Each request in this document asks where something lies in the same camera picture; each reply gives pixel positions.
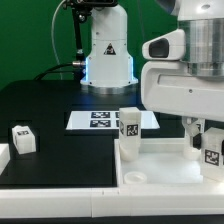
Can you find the white left fence piece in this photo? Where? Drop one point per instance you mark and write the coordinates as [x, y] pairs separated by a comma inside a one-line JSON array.
[[4, 156]]

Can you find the white front fence bar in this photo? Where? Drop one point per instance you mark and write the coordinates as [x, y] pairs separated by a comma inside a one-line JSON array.
[[142, 200]]

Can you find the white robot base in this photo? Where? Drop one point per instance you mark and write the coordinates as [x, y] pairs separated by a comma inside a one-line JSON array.
[[109, 66]]

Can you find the white sheet with tags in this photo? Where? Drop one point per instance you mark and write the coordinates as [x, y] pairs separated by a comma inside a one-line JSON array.
[[107, 120]]

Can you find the black camera stand pole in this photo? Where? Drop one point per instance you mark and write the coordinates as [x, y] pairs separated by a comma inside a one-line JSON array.
[[81, 10]]

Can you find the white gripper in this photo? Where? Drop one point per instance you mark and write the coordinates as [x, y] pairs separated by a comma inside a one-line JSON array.
[[167, 87]]

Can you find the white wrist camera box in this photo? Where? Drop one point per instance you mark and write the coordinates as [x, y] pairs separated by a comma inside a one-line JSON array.
[[170, 47]]

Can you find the white square tabletop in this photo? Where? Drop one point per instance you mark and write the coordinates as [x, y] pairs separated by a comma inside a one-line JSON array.
[[162, 161]]

